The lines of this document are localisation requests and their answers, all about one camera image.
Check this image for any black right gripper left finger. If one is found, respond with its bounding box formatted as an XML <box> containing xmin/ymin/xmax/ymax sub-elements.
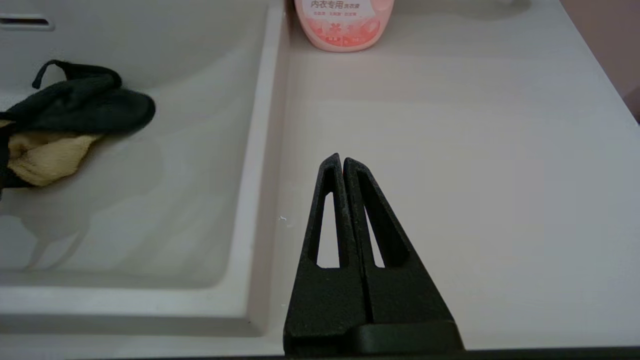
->
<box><xmin>283</xmin><ymin>153</ymin><xmax>373</xmax><ymax>356</ymax></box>

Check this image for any yellow cloth with black trim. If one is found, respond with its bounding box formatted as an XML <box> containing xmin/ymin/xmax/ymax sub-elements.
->
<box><xmin>0</xmin><ymin>59</ymin><xmax>157</xmax><ymax>201</ymax></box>

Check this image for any pink soap pump bottle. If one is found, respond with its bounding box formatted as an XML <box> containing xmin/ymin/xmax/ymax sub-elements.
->
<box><xmin>294</xmin><ymin>0</ymin><xmax>395</xmax><ymax>53</ymax></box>

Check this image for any white sink basin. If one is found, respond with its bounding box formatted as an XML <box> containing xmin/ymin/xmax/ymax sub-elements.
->
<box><xmin>0</xmin><ymin>0</ymin><xmax>292</xmax><ymax>337</ymax></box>

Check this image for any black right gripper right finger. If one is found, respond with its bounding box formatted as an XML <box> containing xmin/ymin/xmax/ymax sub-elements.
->
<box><xmin>343</xmin><ymin>157</ymin><xmax>465</xmax><ymax>351</ymax></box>

